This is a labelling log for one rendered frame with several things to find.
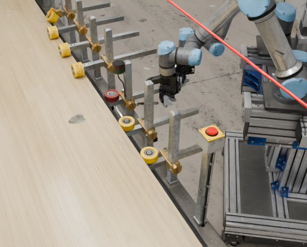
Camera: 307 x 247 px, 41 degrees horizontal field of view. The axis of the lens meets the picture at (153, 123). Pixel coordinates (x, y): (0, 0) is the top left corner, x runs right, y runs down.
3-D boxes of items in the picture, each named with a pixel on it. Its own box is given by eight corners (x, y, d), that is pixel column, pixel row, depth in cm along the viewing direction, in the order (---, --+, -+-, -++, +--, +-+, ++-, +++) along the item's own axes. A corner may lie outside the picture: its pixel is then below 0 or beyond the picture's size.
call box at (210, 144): (212, 139, 155) (214, 123, 150) (222, 150, 150) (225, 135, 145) (196, 145, 152) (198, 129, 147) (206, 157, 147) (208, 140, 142)
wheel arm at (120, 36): (137, 33, 266) (137, 28, 264) (139, 36, 263) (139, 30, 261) (63, 50, 248) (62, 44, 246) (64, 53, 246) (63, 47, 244)
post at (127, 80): (131, 130, 238) (128, 58, 207) (133, 133, 235) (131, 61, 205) (125, 131, 237) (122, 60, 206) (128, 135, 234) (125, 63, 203)
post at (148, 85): (150, 153, 219) (150, 78, 188) (153, 157, 217) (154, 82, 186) (144, 155, 218) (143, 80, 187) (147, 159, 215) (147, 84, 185)
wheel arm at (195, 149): (221, 140, 206) (222, 134, 203) (225, 144, 203) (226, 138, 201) (143, 168, 190) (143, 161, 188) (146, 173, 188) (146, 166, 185)
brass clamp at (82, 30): (81, 25, 276) (81, 18, 273) (88, 34, 267) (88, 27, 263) (73, 27, 274) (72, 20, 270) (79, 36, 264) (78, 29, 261)
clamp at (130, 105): (126, 96, 231) (125, 88, 227) (136, 109, 221) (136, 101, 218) (116, 98, 229) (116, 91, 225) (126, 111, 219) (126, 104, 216)
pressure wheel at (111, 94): (116, 103, 229) (115, 86, 222) (122, 111, 224) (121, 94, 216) (103, 107, 226) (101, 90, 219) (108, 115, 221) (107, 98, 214)
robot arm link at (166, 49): (174, 49, 176) (155, 47, 178) (174, 70, 183) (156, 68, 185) (178, 39, 182) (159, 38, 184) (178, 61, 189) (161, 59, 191)
